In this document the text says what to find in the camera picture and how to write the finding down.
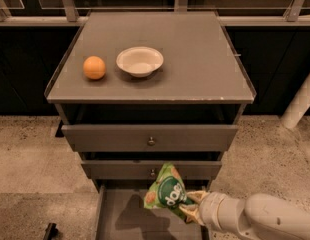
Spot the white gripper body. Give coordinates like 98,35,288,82
199,192,227,227

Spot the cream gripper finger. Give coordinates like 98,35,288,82
186,190,208,204
179,204,203,225

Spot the green rice chip bag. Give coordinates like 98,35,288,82
144,163,193,223

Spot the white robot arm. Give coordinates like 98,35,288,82
179,191,310,240

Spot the grey bottom drawer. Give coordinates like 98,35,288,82
92,186,212,240

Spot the grey drawer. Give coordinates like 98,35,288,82
92,186,212,240
62,124,238,152
82,160,222,180

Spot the grey drawer cabinet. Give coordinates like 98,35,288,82
45,12,256,189

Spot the grey middle drawer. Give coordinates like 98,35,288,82
82,160,222,180

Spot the grey top drawer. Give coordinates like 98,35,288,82
62,124,238,152

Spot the black object on floor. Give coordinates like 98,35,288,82
43,223,58,240

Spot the white bowl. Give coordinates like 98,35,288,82
116,47,164,78

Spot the orange fruit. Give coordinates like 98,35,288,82
83,56,106,80

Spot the white pipe post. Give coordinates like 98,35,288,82
281,73,310,129

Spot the metal window frame rail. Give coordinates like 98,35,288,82
0,0,310,27

